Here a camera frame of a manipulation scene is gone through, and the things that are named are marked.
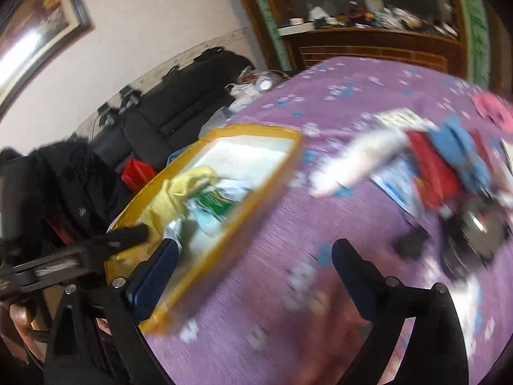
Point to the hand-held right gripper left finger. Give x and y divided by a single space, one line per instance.
154 278

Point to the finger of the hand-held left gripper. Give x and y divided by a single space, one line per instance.
120 238

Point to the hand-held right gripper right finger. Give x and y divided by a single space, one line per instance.
352 278

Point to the white fluffy cloth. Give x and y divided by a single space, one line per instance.
360 160

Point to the red cloth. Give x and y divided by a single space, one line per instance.
433 172

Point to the yellow cardboard box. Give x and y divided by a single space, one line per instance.
248 150

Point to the blue cloth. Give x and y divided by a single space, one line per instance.
461 148

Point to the person's left hand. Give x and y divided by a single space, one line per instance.
22 325

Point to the red bag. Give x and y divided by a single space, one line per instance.
138 174

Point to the black power adapter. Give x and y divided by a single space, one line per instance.
411 242

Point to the yellow rubber glove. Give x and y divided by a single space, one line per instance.
176 196

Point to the purple floral blanket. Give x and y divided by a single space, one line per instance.
280 248

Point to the blue white printed packet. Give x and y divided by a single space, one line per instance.
390 186

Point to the round metal motor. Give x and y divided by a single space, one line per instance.
477 224

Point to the black sofa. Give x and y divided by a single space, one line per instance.
180 100

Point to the clear plastic bag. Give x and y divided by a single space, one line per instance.
216 119

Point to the white tissue pack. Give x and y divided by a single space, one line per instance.
396 118

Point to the framed painting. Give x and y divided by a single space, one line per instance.
36 28

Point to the white plastic bags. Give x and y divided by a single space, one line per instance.
246 94

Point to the white can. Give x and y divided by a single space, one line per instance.
264 83

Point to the pink cloth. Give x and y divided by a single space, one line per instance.
493 108

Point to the wooden cabinet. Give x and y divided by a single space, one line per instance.
360 54

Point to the flat white box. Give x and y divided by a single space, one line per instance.
295 29

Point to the clutter on cabinet shelf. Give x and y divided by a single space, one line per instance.
380 14

